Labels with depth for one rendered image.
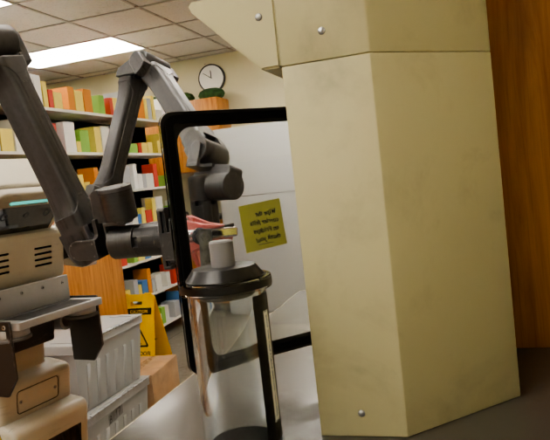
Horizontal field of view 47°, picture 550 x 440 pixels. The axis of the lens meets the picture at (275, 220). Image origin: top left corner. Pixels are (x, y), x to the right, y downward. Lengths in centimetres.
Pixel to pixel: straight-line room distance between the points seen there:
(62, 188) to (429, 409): 69
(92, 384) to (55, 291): 152
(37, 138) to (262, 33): 48
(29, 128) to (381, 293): 66
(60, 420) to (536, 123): 119
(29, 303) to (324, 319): 88
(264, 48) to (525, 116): 50
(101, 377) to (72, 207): 207
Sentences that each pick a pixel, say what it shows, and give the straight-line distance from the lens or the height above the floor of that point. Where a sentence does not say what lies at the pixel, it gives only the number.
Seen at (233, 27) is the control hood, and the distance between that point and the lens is 83.
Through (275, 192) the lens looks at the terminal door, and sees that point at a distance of 103.
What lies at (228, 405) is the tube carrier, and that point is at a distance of 73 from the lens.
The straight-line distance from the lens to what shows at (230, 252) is 73.
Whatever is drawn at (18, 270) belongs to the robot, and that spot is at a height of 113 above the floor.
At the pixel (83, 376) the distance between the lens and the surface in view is 300.
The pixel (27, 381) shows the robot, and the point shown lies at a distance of 158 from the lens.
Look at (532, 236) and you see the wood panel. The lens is 115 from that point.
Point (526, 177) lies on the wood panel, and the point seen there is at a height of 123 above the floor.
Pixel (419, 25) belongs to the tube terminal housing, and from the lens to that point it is 84.
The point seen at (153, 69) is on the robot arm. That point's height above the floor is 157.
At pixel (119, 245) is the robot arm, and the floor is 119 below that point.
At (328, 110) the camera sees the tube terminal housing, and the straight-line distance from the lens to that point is 78.
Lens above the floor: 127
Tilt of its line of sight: 4 degrees down
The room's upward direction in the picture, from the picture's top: 6 degrees counter-clockwise
